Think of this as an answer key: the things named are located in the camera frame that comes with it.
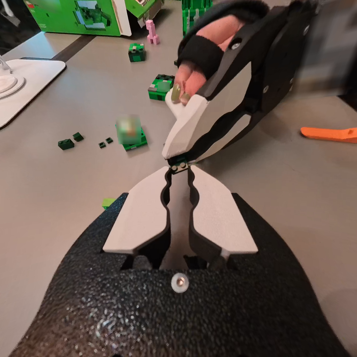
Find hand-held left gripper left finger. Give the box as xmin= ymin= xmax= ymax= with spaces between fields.
xmin=103 ymin=166 xmax=171 ymax=269

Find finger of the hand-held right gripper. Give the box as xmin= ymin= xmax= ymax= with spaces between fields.
xmin=162 ymin=63 xmax=253 ymax=160
xmin=192 ymin=114 xmax=252 ymax=163

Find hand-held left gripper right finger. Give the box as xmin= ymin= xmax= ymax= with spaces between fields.
xmin=187 ymin=166 xmax=259 ymax=269

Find dark green lego assembly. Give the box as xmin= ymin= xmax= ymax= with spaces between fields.
xmin=171 ymin=159 xmax=190 ymax=175

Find green lego block dark studs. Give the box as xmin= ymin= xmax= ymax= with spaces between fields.
xmin=147 ymin=74 xmax=176 ymax=102

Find green lego face block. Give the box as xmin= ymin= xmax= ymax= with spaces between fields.
xmin=115 ymin=114 xmax=148 ymax=152

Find green lego creeper figure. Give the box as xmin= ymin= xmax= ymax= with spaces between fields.
xmin=181 ymin=0 xmax=214 ymax=38

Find pink lego pig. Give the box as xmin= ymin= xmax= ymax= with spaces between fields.
xmin=146 ymin=20 xmax=160 ymax=45

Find dark green lego cube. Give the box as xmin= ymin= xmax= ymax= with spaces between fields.
xmin=128 ymin=43 xmax=146 ymax=63

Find scattered small dark lego pieces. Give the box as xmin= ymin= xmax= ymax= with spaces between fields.
xmin=58 ymin=131 xmax=114 ymax=151

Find green cardboard lego box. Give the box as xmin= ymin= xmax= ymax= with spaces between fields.
xmin=25 ymin=0 xmax=163 ymax=37

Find person's right hand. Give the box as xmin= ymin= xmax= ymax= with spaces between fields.
xmin=171 ymin=19 xmax=246 ymax=105

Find orange brick separator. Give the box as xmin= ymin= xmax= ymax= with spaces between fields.
xmin=300 ymin=126 xmax=357 ymax=144

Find white book stand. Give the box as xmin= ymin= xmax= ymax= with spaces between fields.
xmin=0 ymin=54 xmax=66 ymax=129

